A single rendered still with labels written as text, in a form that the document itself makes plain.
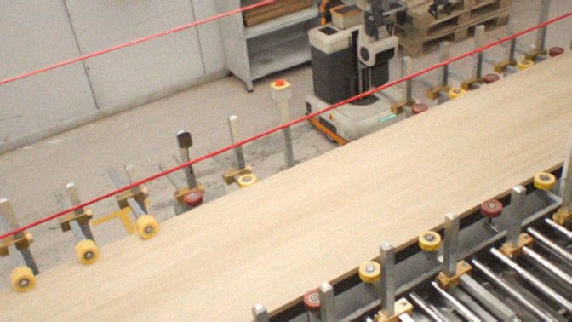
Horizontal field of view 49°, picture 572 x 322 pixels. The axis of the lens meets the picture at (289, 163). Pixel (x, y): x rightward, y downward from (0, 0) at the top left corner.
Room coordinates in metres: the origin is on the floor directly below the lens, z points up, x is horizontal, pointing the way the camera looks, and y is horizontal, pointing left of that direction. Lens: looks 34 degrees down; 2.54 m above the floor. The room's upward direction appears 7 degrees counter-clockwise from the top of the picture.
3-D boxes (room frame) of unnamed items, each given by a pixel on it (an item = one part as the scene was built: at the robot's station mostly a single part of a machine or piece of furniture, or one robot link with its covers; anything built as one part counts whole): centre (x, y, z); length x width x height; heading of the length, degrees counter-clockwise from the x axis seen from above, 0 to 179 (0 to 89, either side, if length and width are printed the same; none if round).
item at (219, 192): (2.40, 0.44, 0.75); 0.26 x 0.01 x 0.10; 117
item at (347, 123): (4.10, -0.59, 0.16); 0.67 x 0.64 x 0.25; 27
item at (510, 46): (3.27, -1.33, 0.86); 0.04 x 0.04 x 0.48; 27
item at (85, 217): (2.13, 0.92, 0.95); 0.14 x 0.06 x 0.05; 117
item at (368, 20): (3.84, -0.72, 0.99); 0.28 x 0.16 x 0.22; 117
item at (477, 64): (3.16, -1.11, 0.90); 0.04 x 0.04 x 0.48; 27
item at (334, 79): (4.19, -0.55, 0.59); 0.55 x 0.34 x 0.83; 117
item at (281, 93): (2.60, 0.00, 1.18); 0.07 x 0.07 x 0.08; 27
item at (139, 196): (2.25, 0.70, 0.95); 0.14 x 0.06 x 0.05; 117
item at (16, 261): (2.02, 1.16, 0.95); 0.50 x 0.04 x 0.04; 27
